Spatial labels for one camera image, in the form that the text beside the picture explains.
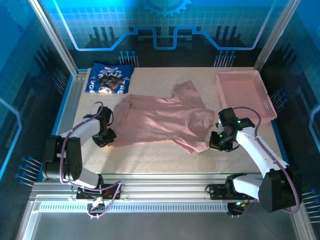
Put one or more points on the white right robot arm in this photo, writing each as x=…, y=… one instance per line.
x=252, y=145

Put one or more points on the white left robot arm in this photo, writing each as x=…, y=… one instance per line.
x=86, y=127

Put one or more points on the blue printed t-shirt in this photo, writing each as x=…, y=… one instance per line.
x=107, y=77

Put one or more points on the black electronics board with LEDs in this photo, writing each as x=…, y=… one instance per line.
x=236, y=206

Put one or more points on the pink plastic basket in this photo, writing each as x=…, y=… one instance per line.
x=242, y=95

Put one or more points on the pink t-shirt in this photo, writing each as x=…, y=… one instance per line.
x=160, y=120

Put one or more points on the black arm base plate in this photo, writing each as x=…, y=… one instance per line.
x=111, y=192
x=217, y=192

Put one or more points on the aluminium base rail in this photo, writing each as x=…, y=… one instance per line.
x=162, y=187

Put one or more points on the aluminium side rail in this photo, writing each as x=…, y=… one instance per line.
x=72, y=95

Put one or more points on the aluminium lower frame bar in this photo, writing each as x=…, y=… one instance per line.
x=306, y=230
x=27, y=225

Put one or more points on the aluminium frame post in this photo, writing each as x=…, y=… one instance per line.
x=275, y=35
x=52, y=35

